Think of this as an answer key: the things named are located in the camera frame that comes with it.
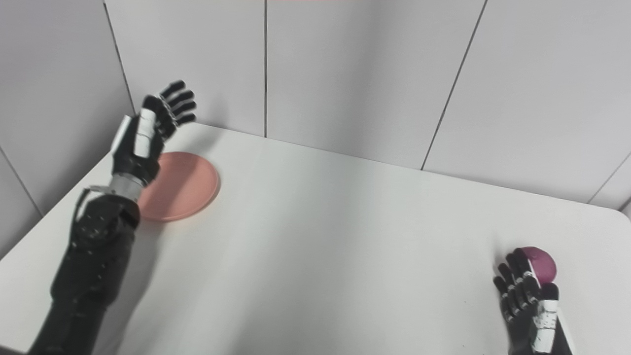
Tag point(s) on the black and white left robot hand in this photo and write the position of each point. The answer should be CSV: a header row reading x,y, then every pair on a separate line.
x,y
133,153

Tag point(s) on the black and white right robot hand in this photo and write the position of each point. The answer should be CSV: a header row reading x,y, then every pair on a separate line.
x,y
522,320

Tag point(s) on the purple red onion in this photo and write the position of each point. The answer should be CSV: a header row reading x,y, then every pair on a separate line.
x,y
544,266

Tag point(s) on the pink round plate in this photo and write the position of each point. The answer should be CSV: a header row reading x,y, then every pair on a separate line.
x,y
185,187

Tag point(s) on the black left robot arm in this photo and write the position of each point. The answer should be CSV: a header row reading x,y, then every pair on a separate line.
x,y
93,261

